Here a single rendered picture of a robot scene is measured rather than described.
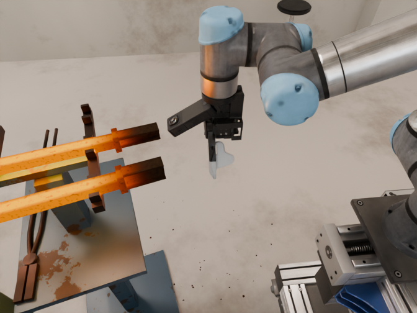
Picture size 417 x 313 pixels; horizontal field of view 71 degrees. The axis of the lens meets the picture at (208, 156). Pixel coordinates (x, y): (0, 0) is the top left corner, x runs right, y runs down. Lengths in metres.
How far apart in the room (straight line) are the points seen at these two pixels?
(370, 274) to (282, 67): 0.61
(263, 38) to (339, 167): 1.67
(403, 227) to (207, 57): 0.59
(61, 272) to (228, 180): 1.26
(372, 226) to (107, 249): 0.68
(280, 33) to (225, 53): 0.09
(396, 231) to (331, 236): 0.15
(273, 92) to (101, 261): 0.61
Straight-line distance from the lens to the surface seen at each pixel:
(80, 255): 0.85
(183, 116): 0.63
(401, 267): 0.84
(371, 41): 0.44
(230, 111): 0.63
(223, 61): 0.53
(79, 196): 0.61
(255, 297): 1.56
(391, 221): 0.85
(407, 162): 0.81
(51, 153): 0.69
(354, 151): 2.28
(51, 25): 3.25
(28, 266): 0.88
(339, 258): 0.84
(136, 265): 0.79
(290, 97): 0.41
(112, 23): 3.10
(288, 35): 0.52
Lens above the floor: 1.48
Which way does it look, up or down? 48 degrees down
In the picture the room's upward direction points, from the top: straight up
